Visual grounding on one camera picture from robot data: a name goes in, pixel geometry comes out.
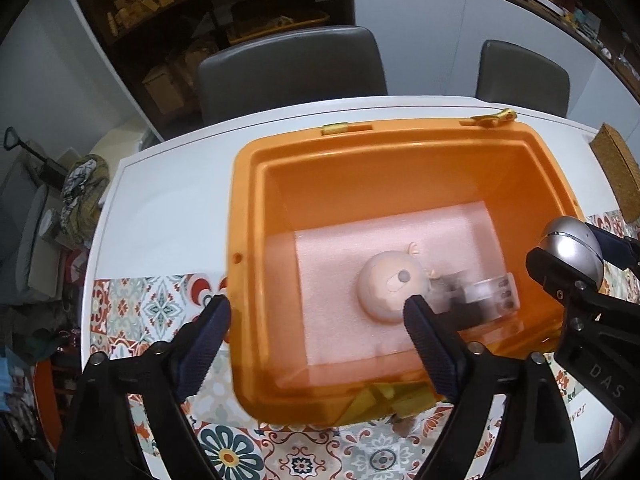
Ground cardboard box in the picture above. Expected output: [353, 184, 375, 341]
[142, 65, 186, 116]

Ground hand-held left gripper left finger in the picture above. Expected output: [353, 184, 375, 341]
[54, 295, 232, 480]

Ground black cart handle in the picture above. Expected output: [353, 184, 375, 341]
[4, 127, 66, 186]

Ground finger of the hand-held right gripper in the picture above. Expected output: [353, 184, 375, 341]
[585, 222, 640, 307]
[526, 247, 602, 312]

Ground camouflage bag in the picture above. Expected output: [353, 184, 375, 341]
[60, 155, 110, 233]

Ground patterned tile-print table runner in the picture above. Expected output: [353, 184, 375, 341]
[90, 210, 640, 480]

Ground dark wooden shelf unit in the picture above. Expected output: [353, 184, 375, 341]
[65, 0, 353, 141]

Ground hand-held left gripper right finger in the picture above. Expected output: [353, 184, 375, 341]
[402, 294, 583, 480]

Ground brown wicker box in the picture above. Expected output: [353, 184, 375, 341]
[589, 122, 640, 221]

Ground white cabinet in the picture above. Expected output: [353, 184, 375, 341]
[350, 0, 640, 131]

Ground yellow storage bin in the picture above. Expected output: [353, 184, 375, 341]
[227, 7, 331, 43]

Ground pink foam liner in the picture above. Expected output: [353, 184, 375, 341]
[292, 200, 526, 368]

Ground grey upholstered chair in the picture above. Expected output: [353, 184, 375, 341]
[196, 26, 388, 126]
[475, 40, 571, 117]

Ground clear plastic packet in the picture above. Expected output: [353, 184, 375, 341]
[460, 272, 521, 326]

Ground orange plastic crate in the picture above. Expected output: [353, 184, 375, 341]
[225, 109, 583, 428]

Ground pink round night light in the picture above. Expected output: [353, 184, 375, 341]
[356, 241, 443, 325]

